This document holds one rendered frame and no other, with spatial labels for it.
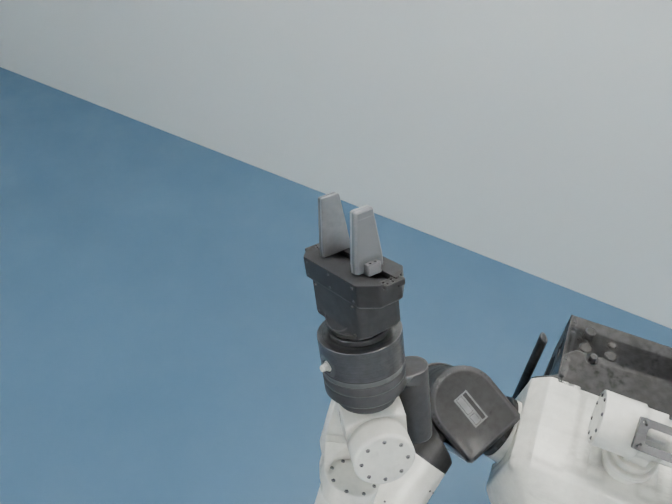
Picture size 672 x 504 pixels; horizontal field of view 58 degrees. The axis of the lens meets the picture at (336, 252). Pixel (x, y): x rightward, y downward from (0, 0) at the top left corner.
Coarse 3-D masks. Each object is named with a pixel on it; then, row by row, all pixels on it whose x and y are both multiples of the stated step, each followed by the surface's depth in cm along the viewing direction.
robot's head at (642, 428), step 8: (640, 416) 67; (640, 424) 66; (648, 424) 66; (656, 424) 66; (640, 432) 66; (664, 432) 65; (632, 440) 66; (640, 440) 66; (640, 448) 66; (648, 448) 65; (656, 448) 65; (656, 456) 65; (664, 456) 65
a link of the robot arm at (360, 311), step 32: (320, 256) 60; (320, 288) 61; (352, 288) 54; (384, 288) 54; (352, 320) 57; (384, 320) 58; (320, 352) 62; (352, 352) 59; (384, 352) 59; (352, 384) 60
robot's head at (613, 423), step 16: (608, 400) 69; (624, 400) 69; (592, 416) 73; (608, 416) 68; (624, 416) 68; (656, 416) 68; (592, 432) 71; (608, 432) 68; (624, 432) 67; (656, 432) 67; (608, 448) 69; (624, 448) 68; (624, 464) 71; (640, 464) 71; (656, 464) 72; (640, 480) 71
